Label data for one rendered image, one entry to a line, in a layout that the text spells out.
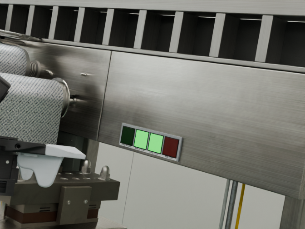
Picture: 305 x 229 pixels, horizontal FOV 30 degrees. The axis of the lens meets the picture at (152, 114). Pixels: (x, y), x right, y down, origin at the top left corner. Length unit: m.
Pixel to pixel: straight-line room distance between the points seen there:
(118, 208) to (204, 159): 3.65
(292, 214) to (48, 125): 0.80
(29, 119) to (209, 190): 2.84
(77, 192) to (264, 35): 0.70
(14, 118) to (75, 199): 0.31
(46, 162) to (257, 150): 0.78
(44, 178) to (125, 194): 4.33
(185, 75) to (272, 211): 2.65
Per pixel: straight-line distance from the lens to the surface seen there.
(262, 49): 1.50
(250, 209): 4.28
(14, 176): 0.81
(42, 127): 1.85
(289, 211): 1.61
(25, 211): 1.65
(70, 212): 1.71
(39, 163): 0.80
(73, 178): 1.78
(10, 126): 1.78
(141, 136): 1.72
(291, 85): 1.43
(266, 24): 1.51
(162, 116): 1.67
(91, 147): 2.17
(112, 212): 5.24
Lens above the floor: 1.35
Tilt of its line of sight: 3 degrees down
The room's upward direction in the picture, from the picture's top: 9 degrees clockwise
